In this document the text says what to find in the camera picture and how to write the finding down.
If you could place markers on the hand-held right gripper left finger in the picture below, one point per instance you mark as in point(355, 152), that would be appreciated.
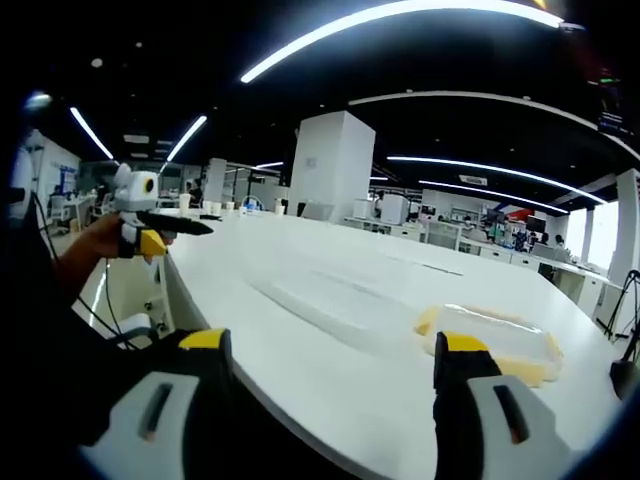
point(165, 400)

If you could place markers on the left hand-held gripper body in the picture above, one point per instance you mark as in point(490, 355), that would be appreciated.
point(136, 187)

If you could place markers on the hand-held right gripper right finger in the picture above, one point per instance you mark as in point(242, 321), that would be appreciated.
point(495, 415)

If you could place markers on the clear storage box yellow latches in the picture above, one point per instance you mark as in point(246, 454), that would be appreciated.
point(487, 340)

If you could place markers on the clear plastic storage box lid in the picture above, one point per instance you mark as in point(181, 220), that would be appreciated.
point(335, 307)

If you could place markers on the white box-shaped machine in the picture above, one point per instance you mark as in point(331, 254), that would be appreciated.
point(395, 209)

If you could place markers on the person's left hand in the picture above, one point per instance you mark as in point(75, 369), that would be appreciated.
point(106, 235)

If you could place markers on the white paper cup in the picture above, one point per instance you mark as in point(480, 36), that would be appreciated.
point(279, 206)
point(184, 201)
point(207, 206)
point(217, 207)

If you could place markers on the ceiling light strip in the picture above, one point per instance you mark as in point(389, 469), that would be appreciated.
point(91, 132)
point(500, 172)
point(186, 138)
point(492, 193)

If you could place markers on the white and blue desk item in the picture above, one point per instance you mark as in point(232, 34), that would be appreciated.
point(251, 206)

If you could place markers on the black object at desk edge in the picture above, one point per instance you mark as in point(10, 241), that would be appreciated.
point(625, 377)

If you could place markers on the person's dark clothing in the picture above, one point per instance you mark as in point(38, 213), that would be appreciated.
point(35, 350)

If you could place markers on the white square pillar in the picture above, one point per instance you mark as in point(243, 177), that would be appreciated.
point(332, 167)

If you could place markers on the black tripod stand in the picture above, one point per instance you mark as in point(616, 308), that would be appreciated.
point(622, 305)

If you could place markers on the long curved ceiling light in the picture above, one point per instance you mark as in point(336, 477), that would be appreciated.
point(380, 22)

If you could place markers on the dark hanging screen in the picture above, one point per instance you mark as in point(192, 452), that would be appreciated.
point(607, 100)

